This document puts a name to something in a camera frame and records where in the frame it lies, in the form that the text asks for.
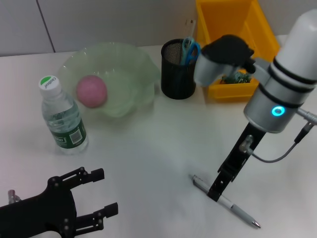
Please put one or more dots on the blue scissors with sheath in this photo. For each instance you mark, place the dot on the blue scissors with sheath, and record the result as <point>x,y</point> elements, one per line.
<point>190,52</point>

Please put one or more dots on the yellow plastic bin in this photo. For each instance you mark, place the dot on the yellow plastic bin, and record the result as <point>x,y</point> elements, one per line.
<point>215,19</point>

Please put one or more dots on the black mesh pen holder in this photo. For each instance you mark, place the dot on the black mesh pen holder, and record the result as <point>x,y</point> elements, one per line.
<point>177,81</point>

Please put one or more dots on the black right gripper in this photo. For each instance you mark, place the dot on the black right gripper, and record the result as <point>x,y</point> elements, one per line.
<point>241,153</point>

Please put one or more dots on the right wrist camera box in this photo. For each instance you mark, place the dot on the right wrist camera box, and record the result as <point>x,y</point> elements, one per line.
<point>223,59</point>

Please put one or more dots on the transparent plastic ruler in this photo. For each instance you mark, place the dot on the transparent plastic ruler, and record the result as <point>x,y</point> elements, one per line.
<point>194,32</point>

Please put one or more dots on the green glass fruit plate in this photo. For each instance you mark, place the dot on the green glass fruit plate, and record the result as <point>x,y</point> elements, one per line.
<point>128,74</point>

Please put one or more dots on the green plastic wrapper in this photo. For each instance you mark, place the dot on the green plastic wrapper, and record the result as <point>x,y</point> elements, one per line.
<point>237,78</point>

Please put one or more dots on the grey silver pen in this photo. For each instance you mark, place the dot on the grey silver pen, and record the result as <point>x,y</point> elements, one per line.
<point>240,213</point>

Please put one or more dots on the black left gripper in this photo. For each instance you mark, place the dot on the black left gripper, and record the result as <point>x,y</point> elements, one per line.
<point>37,215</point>

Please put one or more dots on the clear green-label water bottle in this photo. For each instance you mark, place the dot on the clear green-label water bottle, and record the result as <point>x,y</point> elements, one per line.
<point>64,119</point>

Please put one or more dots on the pink peach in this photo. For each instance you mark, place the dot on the pink peach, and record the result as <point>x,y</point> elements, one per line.
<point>91,91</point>

